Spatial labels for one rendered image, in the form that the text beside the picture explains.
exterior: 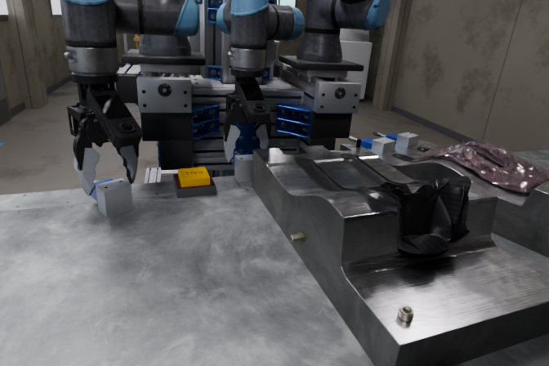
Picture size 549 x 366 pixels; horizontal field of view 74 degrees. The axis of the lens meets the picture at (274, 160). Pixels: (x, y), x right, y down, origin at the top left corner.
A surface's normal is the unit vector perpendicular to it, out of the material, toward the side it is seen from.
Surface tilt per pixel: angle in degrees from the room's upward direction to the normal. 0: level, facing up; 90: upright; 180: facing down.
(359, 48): 90
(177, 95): 90
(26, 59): 90
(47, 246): 0
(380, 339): 90
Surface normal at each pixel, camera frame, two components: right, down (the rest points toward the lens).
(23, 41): 0.25, 0.36
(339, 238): -0.94, 0.07
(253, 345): 0.07, -0.93
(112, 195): 0.73, 0.29
